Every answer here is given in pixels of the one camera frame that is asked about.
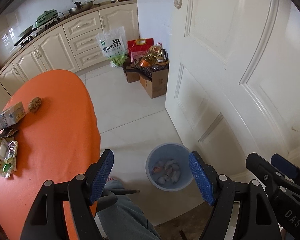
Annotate white door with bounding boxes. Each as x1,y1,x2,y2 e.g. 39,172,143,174
166,0,300,180

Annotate gas stove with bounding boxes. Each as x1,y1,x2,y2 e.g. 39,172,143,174
14,17,61,48

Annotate small cardboard box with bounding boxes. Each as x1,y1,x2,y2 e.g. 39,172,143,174
122,58,140,83

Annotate milk carton box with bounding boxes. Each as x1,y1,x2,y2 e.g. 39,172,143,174
0,101,26,131

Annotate green electric pot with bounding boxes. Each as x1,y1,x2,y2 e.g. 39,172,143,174
34,9,58,28

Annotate blue plastic trash bin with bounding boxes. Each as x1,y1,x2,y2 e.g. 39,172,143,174
145,143,193,192

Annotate red rice bag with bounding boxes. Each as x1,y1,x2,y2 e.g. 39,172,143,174
127,38,154,63

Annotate cardboard box with bottles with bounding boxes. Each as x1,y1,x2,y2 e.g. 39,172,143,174
137,43,170,99

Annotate green instant noodle wrapper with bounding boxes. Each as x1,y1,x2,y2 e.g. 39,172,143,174
0,137,18,178

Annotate white rice bag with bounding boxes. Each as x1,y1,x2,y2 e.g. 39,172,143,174
96,26,128,67

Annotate brown ginger lump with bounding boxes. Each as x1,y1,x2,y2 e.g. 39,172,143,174
28,96,42,113

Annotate lower kitchen cabinets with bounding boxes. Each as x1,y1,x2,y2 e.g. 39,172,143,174
0,0,139,112

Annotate person's jeans legs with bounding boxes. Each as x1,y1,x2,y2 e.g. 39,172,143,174
96,179,162,240

